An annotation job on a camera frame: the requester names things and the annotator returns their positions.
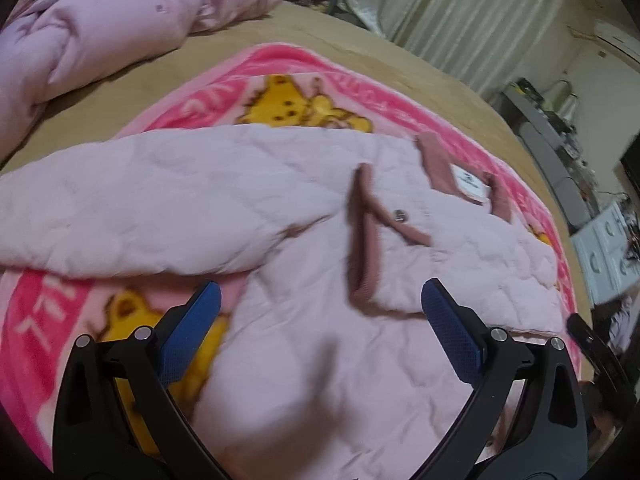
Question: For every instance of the pink comforter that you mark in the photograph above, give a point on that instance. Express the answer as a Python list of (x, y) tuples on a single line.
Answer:
[(100, 20)]

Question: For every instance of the white curtain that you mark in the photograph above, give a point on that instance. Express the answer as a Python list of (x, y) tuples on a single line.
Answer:
[(465, 10)]

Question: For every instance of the pale purple cloth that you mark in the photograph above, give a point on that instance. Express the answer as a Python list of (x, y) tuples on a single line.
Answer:
[(625, 322)]

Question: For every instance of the white drawer cabinet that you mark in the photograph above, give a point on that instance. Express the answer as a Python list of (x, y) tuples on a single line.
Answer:
[(600, 250)]

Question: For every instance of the tan bed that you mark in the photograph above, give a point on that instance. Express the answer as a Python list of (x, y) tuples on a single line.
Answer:
[(400, 60)]

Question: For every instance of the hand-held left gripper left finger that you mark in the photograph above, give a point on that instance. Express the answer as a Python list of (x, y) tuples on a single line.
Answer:
[(192, 327)]

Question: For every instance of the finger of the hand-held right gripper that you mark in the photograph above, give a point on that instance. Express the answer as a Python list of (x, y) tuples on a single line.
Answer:
[(597, 355)]

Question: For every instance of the grey desk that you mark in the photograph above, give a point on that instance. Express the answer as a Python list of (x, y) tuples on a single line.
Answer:
[(542, 145)]

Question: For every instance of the white air conditioner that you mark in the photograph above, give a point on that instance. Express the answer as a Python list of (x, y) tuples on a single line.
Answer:
[(617, 40)]

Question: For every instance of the pink printed blanket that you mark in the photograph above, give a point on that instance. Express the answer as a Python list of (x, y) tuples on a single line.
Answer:
[(310, 65)]

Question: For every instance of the pink quilted jacket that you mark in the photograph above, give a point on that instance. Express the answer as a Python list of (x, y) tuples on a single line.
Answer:
[(200, 195)]

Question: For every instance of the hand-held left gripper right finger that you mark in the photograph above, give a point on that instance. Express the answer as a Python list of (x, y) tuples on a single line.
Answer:
[(452, 327)]

